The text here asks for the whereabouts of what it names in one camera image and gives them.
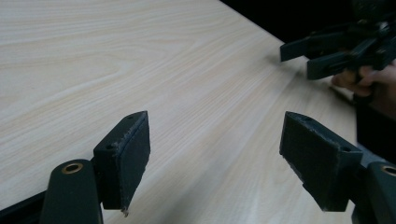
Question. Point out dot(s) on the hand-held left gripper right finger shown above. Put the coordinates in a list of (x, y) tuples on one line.
[(320, 161)]

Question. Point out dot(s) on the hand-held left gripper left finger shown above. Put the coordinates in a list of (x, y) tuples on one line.
[(124, 161)]

